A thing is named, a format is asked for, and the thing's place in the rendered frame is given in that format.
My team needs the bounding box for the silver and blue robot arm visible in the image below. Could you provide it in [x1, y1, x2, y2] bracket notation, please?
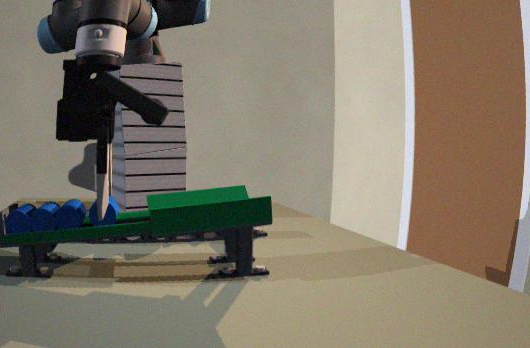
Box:
[37, 0, 210, 126]

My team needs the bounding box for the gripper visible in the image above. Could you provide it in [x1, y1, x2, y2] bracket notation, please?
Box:
[56, 54, 122, 221]

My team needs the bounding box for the blue cylinder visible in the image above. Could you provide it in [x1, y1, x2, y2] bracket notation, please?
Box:
[5, 204, 37, 234]
[55, 199, 87, 230]
[30, 201, 60, 232]
[89, 195, 118, 226]

